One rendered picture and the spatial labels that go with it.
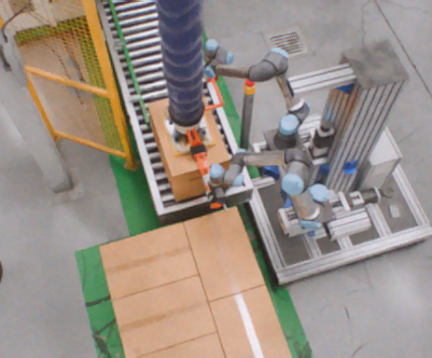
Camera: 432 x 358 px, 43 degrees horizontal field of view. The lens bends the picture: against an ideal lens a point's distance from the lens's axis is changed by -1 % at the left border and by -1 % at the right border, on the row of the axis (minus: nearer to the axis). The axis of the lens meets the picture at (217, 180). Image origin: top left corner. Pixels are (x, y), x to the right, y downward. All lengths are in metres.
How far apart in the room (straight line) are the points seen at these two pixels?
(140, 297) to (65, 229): 1.13
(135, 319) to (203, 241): 0.69
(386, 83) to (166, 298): 1.97
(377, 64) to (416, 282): 2.22
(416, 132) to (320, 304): 1.81
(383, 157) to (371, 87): 0.85
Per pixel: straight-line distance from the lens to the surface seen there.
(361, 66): 2.79
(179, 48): 2.90
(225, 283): 3.74
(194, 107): 3.37
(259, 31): 5.59
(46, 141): 4.08
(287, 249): 4.21
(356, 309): 4.39
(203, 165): 3.46
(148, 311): 3.72
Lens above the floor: 4.14
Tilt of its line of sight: 63 degrees down
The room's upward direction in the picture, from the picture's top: 1 degrees clockwise
